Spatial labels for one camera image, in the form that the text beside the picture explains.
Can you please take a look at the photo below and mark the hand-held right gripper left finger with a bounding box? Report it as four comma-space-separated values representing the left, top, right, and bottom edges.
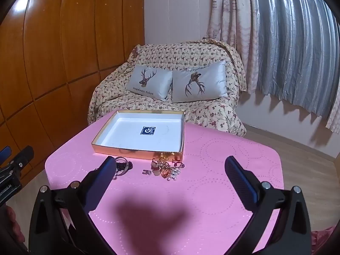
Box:
28, 156, 118, 255

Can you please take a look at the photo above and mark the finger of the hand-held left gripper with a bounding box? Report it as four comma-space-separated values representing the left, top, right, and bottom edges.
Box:
0, 146, 11, 162
7, 146, 35, 173

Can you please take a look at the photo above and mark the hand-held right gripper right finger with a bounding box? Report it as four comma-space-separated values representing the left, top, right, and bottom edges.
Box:
224, 155, 313, 255

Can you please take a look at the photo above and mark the pile of mixed jewelry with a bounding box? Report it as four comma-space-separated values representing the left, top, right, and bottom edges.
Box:
150, 151, 185, 181

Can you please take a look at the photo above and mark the shallow white box gold rim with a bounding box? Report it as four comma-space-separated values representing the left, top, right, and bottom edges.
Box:
91, 109, 185, 161

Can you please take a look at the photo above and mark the person's left hand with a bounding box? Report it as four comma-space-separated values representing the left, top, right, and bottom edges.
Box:
0, 205, 26, 246

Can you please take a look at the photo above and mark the pink dotted table cover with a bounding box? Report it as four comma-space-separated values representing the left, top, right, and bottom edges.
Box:
45, 110, 282, 255

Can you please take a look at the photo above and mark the pink cloth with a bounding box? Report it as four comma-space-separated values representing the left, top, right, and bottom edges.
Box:
310, 226, 336, 255

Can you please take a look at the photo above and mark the grey inverted deer print pillow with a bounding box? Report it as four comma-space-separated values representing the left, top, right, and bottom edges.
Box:
171, 60, 229, 103

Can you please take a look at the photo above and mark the grey upright deer print pillow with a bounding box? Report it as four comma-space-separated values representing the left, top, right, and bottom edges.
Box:
126, 64, 173, 102

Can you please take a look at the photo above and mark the cream patterned curtain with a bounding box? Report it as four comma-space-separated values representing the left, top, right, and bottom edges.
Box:
205, 0, 257, 94
325, 84, 340, 135

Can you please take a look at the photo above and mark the brown wooden wardrobe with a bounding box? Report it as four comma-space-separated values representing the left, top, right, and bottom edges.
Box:
0, 0, 146, 189

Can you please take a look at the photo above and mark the sofa with floral cover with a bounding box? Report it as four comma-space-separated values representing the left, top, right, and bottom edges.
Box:
87, 39, 248, 137

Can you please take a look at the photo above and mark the silver blue curtain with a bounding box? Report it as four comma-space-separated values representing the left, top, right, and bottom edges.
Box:
246, 0, 340, 113

